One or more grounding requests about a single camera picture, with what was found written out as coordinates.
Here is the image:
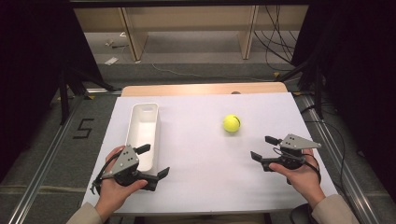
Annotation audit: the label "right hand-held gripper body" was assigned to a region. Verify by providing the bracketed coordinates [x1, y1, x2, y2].
[261, 133, 322, 173]

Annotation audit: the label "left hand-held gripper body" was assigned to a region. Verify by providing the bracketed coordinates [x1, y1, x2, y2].
[101, 144, 159, 192]

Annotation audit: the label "white plastic container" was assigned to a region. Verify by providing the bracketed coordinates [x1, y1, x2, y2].
[124, 102, 162, 176]

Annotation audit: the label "yellow tennis ball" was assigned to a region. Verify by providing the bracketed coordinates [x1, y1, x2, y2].
[222, 114, 242, 133]

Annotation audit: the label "person's left hand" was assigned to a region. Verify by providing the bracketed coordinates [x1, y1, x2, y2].
[93, 145, 149, 220]

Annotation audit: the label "person's right hand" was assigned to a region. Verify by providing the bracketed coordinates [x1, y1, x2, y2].
[268, 148, 327, 210]

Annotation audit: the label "white foam board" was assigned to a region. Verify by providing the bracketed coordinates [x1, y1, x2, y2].
[81, 91, 339, 217]

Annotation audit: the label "black tripod stand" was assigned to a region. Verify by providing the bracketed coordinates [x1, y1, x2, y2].
[56, 65, 118, 126]
[275, 59, 325, 121]

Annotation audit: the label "black chair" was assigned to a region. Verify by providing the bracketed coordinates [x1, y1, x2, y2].
[289, 203, 316, 224]

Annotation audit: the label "black curtain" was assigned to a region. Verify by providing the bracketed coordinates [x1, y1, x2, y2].
[0, 0, 105, 185]
[291, 0, 396, 202]

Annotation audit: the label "light wooden desk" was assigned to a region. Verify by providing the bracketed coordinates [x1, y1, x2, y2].
[73, 4, 310, 62]

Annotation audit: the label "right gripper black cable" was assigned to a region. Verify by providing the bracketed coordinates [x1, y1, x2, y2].
[273, 147, 322, 185]

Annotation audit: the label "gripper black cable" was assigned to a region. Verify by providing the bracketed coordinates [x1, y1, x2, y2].
[90, 152, 121, 196]
[273, 147, 322, 185]

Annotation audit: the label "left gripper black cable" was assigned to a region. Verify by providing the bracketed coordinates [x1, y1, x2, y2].
[90, 152, 121, 196]

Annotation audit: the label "thin black floor cable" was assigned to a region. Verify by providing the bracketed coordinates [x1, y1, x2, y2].
[302, 104, 351, 200]

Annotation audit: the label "aluminium floor rail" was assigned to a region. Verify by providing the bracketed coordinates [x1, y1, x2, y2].
[295, 92, 381, 224]
[6, 88, 123, 224]

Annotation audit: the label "bundle of black cables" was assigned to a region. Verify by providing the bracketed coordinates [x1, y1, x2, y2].
[253, 4, 301, 73]

